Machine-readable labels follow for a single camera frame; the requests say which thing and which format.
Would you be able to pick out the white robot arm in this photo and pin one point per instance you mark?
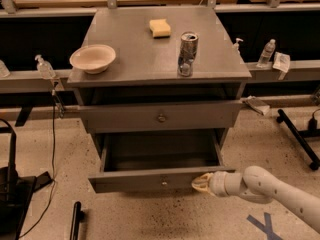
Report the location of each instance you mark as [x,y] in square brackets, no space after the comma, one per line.
[258,185]

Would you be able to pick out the black stand base right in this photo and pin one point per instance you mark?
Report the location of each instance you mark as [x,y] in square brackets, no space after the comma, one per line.
[302,135]

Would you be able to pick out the small pump bottle right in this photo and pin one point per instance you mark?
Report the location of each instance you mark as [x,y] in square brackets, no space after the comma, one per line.
[236,45]

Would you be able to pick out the grey metal rail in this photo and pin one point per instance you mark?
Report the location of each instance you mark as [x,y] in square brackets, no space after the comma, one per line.
[300,71]

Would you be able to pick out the yellow sponge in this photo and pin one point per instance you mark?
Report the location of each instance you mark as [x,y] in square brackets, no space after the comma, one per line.
[160,28]

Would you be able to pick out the silver soda can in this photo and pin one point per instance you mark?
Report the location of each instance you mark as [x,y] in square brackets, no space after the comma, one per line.
[187,54]

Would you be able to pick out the black stand left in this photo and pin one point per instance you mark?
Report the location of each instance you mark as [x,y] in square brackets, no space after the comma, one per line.
[15,191]

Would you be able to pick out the grey drawer cabinet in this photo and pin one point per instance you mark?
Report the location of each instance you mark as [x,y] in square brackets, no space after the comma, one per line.
[146,68]

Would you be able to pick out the clear pump bottle left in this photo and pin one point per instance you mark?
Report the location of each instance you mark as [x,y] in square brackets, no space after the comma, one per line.
[44,68]

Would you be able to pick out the black bar on floor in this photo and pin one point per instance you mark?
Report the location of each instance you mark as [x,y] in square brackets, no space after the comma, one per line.
[77,217]

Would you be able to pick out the clear water bottle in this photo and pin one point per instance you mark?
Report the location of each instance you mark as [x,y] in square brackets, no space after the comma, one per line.
[266,54]

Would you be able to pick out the white wipe packet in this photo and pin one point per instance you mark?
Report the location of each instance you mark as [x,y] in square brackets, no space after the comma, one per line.
[282,64]

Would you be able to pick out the grey top drawer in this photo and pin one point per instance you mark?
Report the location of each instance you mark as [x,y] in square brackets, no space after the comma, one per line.
[159,116]

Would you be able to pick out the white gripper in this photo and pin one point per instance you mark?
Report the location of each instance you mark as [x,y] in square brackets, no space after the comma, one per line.
[219,183]

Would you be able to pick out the beige bowl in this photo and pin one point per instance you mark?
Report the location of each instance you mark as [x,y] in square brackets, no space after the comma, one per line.
[93,59]

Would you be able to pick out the grey drawer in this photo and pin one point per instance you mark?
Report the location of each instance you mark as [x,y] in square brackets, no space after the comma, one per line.
[156,161]
[159,116]

